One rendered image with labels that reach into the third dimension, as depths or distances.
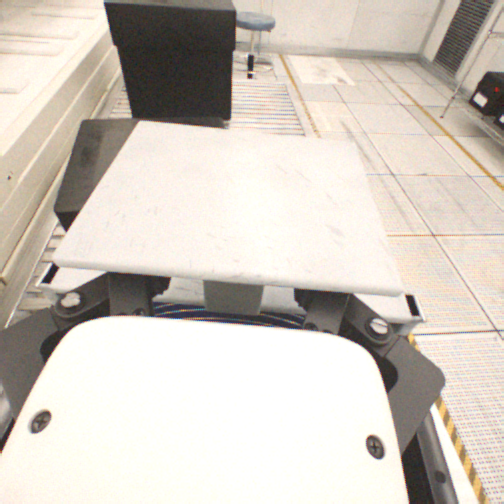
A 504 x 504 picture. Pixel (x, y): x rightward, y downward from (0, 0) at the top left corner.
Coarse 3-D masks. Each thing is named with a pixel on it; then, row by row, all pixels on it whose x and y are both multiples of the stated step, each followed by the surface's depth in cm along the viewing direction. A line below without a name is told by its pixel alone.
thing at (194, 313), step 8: (168, 312) 20; (176, 312) 20; (184, 312) 20; (192, 312) 20; (200, 312) 20; (208, 312) 20; (216, 312) 20; (248, 320) 20; (256, 320) 20; (264, 320) 20; (272, 320) 20; (280, 320) 20; (288, 328) 21; (296, 328) 21
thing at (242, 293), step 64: (192, 128) 16; (128, 192) 12; (192, 192) 13; (256, 192) 13; (320, 192) 13; (64, 256) 10; (128, 256) 10; (192, 256) 10; (256, 256) 11; (320, 256) 11; (384, 256) 11; (0, 448) 14
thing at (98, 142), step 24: (96, 120) 60; (120, 120) 61; (144, 120) 62; (168, 120) 62; (192, 120) 63; (216, 120) 64; (96, 144) 54; (120, 144) 55; (72, 168) 49; (96, 168) 50; (72, 192) 45; (72, 216) 43
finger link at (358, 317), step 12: (300, 300) 14; (348, 300) 12; (360, 300) 12; (348, 312) 11; (360, 312) 11; (372, 312) 12; (348, 324) 11; (360, 324) 11; (372, 324) 11; (384, 324) 11; (348, 336) 12; (360, 336) 11; (372, 336) 11; (384, 336) 11
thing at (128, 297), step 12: (108, 276) 11; (120, 276) 11; (132, 276) 11; (120, 288) 11; (132, 288) 11; (144, 288) 11; (120, 300) 10; (132, 300) 10; (144, 300) 10; (120, 312) 10; (132, 312) 10; (144, 312) 10
